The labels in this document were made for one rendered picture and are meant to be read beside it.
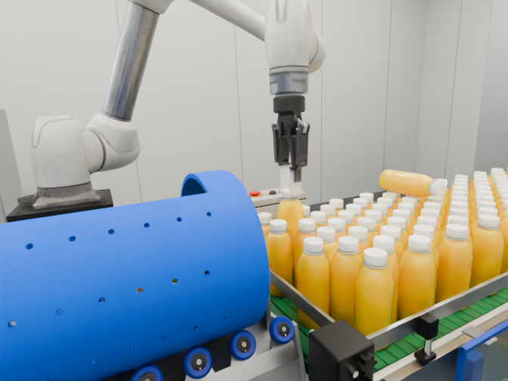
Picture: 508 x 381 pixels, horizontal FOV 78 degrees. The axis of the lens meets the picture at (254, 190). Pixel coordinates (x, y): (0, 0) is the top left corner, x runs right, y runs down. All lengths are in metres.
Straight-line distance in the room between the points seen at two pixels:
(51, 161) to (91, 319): 0.75
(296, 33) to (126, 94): 0.67
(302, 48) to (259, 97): 3.03
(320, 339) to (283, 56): 0.55
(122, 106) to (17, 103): 2.23
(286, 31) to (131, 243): 0.53
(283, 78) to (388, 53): 4.38
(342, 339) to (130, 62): 1.01
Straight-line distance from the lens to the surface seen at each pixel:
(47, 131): 1.13
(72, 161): 1.12
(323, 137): 4.27
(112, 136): 1.21
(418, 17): 5.59
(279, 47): 0.73
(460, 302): 0.74
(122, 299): 0.42
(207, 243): 0.44
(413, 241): 0.68
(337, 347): 0.51
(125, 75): 1.19
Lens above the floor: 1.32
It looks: 13 degrees down
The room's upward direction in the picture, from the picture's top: 3 degrees counter-clockwise
